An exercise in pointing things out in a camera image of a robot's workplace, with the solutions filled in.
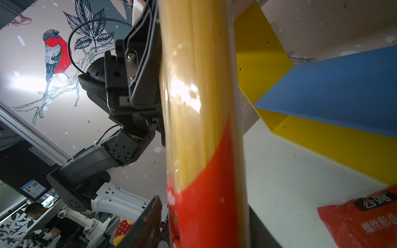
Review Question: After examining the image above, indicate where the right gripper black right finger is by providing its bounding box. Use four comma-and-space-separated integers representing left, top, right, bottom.
249, 206, 282, 248

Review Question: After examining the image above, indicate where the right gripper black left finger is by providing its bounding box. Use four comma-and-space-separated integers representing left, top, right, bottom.
116, 196, 162, 248

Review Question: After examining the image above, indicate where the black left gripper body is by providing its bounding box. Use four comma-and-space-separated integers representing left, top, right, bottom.
78, 1, 164, 146

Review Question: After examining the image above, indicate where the red spaghetti pack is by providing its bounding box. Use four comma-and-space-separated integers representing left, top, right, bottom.
159, 1, 251, 248

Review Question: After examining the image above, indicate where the red fusilli bag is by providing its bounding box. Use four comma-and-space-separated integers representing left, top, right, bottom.
317, 185, 397, 248

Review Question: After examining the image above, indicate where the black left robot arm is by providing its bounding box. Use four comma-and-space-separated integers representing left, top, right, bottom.
47, 1, 165, 222

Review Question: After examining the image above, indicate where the yellow wooden shelf unit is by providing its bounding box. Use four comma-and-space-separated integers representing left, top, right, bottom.
233, 1, 397, 185

